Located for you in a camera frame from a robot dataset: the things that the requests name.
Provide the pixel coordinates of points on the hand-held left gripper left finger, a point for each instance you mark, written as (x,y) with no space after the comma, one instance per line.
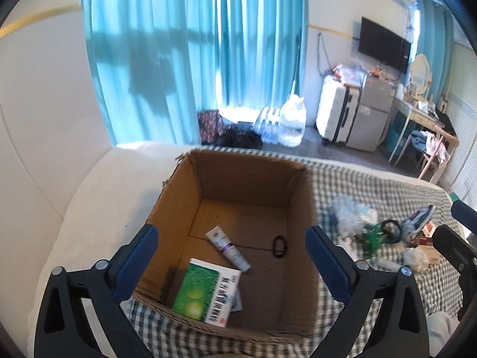
(137,259)

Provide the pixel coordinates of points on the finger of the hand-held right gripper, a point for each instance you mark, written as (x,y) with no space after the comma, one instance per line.
(452,244)
(462,214)

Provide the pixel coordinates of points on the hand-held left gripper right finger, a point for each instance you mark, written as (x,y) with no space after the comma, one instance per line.
(328,261)

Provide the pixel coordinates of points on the light blue floral tissue pack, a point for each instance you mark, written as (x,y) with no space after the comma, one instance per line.
(350,214)

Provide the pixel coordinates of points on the brown cardboard box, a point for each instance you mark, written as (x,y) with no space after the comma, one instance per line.
(242,227)

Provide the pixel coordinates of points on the small brown carton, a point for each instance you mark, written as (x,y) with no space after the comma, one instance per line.
(430,250)

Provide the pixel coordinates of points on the small red packet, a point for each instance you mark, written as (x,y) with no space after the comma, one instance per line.
(429,228)

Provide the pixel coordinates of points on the white crumpled tissue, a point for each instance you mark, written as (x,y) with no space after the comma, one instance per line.
(413,259)

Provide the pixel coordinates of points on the green packaged item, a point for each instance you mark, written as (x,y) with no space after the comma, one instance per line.
(372,240)

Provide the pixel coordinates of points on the white slatted wardrobe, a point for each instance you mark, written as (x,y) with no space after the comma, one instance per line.
(464,149)

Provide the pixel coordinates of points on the green and white medicine box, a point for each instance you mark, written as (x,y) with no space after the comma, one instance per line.
(197,287)

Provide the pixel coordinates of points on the wooden chair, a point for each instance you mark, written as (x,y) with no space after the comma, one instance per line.
(428,156)

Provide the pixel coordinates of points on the clothes pile on chair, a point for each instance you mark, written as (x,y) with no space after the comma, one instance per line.
(421,140)

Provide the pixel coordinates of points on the white cream tube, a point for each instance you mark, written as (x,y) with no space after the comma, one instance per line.
(227,248)

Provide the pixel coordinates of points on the person's leg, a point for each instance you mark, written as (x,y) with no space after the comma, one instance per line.
(441,335)

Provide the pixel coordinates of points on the wooden desk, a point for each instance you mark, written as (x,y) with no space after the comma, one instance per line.
(417,113)

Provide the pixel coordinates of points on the grey mini fridge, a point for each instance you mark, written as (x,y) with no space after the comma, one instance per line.
(369,119)

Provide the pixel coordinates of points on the large clear water jug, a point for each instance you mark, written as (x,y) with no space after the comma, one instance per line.
(292,123)

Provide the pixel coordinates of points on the oval white vanity mirror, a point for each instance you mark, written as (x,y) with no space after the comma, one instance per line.
(420,72)

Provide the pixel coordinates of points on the pack of small water bottles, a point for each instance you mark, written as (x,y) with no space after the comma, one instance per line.
(267,126)

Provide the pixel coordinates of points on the white suitcase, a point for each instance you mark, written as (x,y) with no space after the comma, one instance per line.
(335,112)

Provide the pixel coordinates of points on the black bag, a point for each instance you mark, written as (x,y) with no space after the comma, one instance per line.
(238,138)

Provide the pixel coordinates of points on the clear plastic bag of snacks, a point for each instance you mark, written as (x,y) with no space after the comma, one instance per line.
(348,72)

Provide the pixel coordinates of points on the narrow teal curtain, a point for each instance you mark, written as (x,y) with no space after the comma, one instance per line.
(432,30)

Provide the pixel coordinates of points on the wide teal curtain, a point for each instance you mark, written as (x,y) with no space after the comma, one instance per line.
(167,44)

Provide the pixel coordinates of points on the black wall television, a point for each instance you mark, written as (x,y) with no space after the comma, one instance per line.
(384,44)

